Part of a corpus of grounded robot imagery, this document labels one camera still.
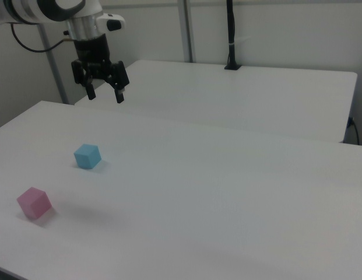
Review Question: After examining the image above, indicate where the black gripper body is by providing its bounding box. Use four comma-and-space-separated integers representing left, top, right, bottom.
73, 33, 111, 79

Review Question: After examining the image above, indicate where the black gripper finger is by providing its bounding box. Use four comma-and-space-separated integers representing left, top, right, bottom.
104, 60, 129, 104
71, 59, 96, 100

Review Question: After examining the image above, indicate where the blue cube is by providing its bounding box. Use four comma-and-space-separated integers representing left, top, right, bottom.
73, 143, 102, 170

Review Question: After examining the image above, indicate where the pink cube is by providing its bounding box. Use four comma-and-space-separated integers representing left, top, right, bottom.
16, 187, 52, 221

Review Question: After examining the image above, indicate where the white side table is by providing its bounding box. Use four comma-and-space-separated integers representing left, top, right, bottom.
74, 59, 359, 144

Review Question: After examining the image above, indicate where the slanted aluminium frame post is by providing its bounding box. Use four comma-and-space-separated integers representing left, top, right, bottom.
37, 23, 70, 105

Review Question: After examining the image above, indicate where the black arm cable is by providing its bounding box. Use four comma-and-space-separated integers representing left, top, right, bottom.
10, 23, 75, 54

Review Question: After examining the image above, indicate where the upright aluminium frame post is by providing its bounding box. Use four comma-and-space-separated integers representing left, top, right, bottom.
177, 0, 196, 63

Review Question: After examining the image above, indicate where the white cable tie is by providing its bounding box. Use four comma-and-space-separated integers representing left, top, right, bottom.
229, 36, 251, 47

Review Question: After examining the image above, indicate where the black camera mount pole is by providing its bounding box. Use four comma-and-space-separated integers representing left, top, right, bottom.
224, 0, 242, 71

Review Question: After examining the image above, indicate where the black power cable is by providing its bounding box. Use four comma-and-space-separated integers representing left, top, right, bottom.
347, 116, 361, 145

